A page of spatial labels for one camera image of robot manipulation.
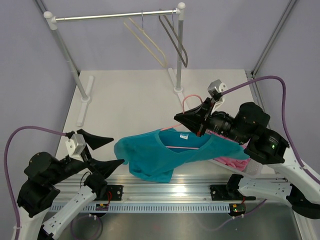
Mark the white plastic laundry basket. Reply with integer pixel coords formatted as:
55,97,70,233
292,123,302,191
209,159,263,179

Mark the white slotted cable duct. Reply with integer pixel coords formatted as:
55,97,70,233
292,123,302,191
51,202,231,213

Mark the purple cable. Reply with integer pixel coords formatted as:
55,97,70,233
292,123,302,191
4,125,68,240
221,75,320,181

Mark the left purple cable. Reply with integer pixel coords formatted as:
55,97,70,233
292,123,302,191
4,125,68,240

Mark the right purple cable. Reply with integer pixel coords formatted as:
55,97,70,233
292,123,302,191
221,75,320,181

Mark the aluminium front rail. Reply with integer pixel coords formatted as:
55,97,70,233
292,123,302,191
53,172,301,203

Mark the beige clothes hanger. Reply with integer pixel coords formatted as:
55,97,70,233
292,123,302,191
123,12,168,69

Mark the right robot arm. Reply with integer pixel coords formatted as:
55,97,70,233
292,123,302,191
174,98,320,220

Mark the grey clothes hanger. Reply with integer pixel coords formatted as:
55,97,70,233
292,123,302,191
158,15,189,68

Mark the teal t shirt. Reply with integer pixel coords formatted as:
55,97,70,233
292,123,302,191
114,128,249,183

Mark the pink garment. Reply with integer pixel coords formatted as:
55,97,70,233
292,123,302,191
214,142,250,171

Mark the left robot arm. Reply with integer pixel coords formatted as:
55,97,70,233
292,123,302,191
12,129,124,240

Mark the pink clothes hanger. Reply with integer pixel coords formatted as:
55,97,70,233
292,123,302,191
159,94,204,151

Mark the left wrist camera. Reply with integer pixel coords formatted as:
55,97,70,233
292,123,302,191
65,134,86,161

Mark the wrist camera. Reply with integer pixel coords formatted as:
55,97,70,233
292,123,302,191
65,134,86,161
207,79,228,111

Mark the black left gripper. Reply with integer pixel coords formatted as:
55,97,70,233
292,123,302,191
48,129,125,185

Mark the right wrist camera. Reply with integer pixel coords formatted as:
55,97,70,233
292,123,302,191
207,79,228,111

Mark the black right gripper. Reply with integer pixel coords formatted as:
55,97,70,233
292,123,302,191
175,97,249,145

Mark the white clothes rack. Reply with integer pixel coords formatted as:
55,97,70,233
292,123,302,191
43,1,191,127

